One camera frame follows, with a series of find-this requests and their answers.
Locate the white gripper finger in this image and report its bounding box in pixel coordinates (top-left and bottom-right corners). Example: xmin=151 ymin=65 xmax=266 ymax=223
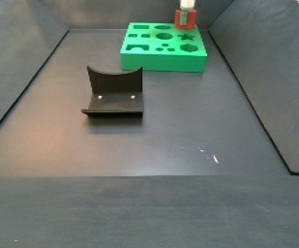
xmin=180 ymin=0 xmax=195 ymax=17

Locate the green shape sorter block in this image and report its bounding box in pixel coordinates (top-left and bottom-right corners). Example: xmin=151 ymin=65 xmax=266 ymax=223
xmin=120 ymin=22 xmax=207 ymax=73

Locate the black curved holder bracket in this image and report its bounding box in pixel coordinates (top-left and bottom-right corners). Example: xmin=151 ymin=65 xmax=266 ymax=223
xmin=82 ymin=67 xmax=144 ymax=116

